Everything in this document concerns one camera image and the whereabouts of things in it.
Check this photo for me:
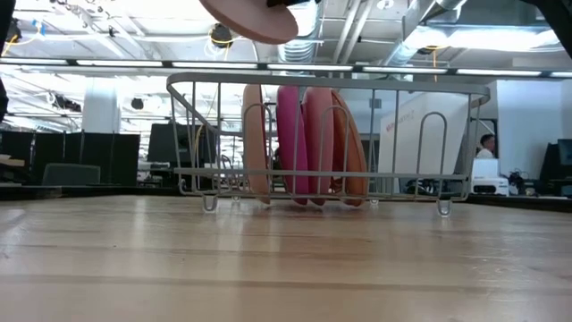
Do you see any pale pink plate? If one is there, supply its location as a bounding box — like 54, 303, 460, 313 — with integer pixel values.
240, 83, 273, 206
198, 0, 299, 45

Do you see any grey wire dish rack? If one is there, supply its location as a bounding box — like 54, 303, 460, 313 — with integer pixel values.
165, 72, 492, 219

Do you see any magenta plate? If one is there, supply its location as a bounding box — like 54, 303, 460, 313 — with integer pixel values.
275, 85, 310, 207

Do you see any dusty pink plate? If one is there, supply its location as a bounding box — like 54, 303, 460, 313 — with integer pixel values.
301, 87, 335, 207

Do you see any terracotta orange plate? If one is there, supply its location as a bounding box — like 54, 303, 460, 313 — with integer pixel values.
330, 89, 370, 208

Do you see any ceiling light strip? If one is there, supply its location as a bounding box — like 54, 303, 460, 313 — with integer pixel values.
266, 64, 354, 72
455, 68, 542, 77
362, 66, 448, 75

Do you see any black monitor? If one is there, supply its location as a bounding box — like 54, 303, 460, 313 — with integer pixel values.
147, 123, 219, 189
539, 138, 572, 196

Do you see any white pillar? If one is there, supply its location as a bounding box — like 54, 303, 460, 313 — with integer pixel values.
82, 79, 122, 135

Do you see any person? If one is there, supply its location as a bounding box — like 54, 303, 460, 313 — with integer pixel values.
475, 132, 497, 160

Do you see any white equipment box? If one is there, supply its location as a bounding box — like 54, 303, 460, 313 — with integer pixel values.
471, 157, 510, 197

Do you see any grey-green chair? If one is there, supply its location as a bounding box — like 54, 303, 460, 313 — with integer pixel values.
41, 164, 102, 188

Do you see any silver ventilation duct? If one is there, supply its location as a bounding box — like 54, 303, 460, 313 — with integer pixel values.
276, 0, 325, 64
384, 0, 470, 68

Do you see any black ceiling camera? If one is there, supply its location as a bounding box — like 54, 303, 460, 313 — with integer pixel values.
209, 24, 234, 48
6, 18, 22, 45

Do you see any black partition wall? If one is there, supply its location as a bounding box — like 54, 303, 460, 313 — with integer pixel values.
0, 131, 140, 188

